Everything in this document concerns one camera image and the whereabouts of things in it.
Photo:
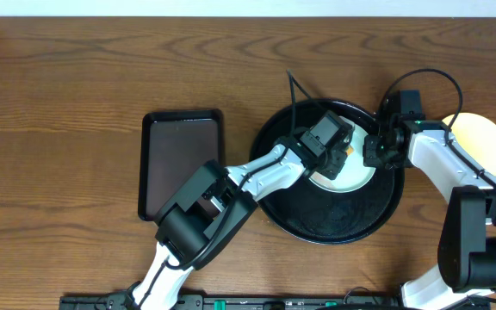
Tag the green plate with red smear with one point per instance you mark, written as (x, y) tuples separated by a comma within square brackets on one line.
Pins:
[(354, 174)]

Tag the yellow green scrub sponge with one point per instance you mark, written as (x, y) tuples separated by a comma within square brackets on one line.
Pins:
[(349, 150)]

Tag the round black tray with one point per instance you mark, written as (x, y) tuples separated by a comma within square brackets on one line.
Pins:
[(316, 215)]

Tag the yellow plate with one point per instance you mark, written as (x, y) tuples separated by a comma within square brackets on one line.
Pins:
[(477, 136)]

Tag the black rectangular tray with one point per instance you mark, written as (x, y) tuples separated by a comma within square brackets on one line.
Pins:
[(174, 144)]

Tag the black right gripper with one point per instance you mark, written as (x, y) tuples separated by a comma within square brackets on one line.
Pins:
[(370, 158)]

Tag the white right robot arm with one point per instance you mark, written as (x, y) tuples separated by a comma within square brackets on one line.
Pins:
[(466, 253)]

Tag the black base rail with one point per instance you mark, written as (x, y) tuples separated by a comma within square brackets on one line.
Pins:
[(198, 302)]

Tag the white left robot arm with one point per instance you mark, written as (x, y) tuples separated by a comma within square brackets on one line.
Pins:
[(201, 218)]

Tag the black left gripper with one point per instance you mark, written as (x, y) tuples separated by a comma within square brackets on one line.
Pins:
[(336, 159)]

